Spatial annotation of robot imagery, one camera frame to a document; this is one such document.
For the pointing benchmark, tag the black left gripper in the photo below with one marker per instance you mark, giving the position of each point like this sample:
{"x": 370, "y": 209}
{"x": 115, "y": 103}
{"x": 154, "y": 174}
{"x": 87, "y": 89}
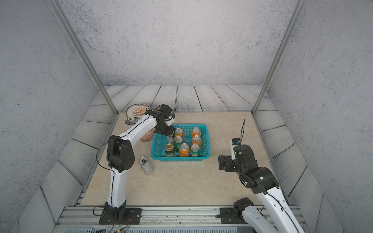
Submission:
{"x": 170, "y": 133}

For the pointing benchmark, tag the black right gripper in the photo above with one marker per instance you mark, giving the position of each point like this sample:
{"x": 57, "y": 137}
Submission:
{"x": 227, "y": 166}

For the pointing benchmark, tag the teal plastic basket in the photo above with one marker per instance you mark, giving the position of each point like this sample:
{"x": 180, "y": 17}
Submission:
{"x": 159, "y": 142}

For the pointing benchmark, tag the silver drink can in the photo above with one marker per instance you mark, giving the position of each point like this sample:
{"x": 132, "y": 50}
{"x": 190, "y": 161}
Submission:
{"x": 169, "y": 139}
{"x": 146, "y": 166}

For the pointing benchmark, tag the green gold beer can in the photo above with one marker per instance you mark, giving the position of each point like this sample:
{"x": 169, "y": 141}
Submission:
{"x": 170, "y": 150}

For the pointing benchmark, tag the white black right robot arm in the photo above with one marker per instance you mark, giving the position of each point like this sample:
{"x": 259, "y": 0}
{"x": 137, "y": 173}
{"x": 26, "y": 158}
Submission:
{"x": 265, "y": 186}

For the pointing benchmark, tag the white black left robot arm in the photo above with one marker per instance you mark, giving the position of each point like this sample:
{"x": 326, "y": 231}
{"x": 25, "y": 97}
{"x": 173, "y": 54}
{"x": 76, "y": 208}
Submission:
{"x": 161, "y": 113}

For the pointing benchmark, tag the orange patterned bowl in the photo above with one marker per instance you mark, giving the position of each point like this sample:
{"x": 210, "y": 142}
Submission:
{"x": 148, "y": 136}

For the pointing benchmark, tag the orange soda can back left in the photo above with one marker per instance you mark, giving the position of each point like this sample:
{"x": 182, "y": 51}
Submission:
{"x": 179, "y": 132}

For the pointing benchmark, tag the orange soda can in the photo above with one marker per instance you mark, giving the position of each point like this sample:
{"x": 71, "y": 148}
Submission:
{"x": 196, "y": 131}
{"x": 196, "y": 139}
{"x": 184, "y": 150}
{"x": 179, "y": 132}

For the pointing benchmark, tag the green soda can middle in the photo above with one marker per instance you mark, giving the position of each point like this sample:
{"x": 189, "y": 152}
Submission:
{"x": 178, "y": 141}

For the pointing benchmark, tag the green soda can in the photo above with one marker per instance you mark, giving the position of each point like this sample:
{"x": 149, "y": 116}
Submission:
{"x": 195, "y": 150}
{"x": 178, "y": 141}

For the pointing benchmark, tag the upright plate with sunburst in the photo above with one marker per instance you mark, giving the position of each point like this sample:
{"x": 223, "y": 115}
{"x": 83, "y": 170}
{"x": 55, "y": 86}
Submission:
{"x": 137, "y": 110}

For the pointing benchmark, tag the green rimmed flat plate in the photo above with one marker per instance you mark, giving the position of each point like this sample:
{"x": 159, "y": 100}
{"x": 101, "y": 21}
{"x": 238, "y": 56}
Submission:
{"x": 133, "y": 120}

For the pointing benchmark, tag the orange soda can front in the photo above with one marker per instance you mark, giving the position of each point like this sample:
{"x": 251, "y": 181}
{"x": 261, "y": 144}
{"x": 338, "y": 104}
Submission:
{"x": 184, "y": 150}

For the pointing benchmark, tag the orange soda can back right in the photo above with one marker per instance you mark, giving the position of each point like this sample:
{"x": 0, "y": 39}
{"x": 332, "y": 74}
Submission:
{"x": 196, "y": 131}

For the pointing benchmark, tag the orange soda can middle right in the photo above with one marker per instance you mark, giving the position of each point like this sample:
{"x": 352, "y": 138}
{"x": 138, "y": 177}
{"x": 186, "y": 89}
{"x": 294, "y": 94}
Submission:
{"x": 196, "y": 139}

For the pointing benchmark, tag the green soda can front right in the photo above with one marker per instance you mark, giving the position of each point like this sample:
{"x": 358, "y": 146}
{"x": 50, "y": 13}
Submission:
{"x": 195, "y": 150}

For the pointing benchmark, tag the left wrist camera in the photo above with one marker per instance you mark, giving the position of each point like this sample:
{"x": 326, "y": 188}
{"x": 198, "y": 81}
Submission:
{"x": 171, "y": 118}

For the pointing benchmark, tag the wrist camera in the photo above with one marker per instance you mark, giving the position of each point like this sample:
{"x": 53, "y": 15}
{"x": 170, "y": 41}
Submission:
{"x": 171, "y": 118}
{"x": 235, "y": 142}

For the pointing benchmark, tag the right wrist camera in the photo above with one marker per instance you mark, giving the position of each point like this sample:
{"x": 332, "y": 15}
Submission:
{"x": 235, "y": 142}

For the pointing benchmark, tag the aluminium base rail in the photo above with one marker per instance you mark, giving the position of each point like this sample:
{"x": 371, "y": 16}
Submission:
{"x": 152, "y": 216}

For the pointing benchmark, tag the right aluminium frame post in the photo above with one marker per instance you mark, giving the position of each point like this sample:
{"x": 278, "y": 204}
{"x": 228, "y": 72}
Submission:
{"x": 280, "y": 52}

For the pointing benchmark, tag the aluminium frame post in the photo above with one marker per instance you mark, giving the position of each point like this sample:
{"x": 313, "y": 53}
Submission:
{"x": 64, "y": 22}
{"x": 280, "y": 52}

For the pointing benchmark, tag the left aluminium frame post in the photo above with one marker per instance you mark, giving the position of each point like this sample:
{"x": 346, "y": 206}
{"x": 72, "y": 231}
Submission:
{"x": 64, "y": 22}

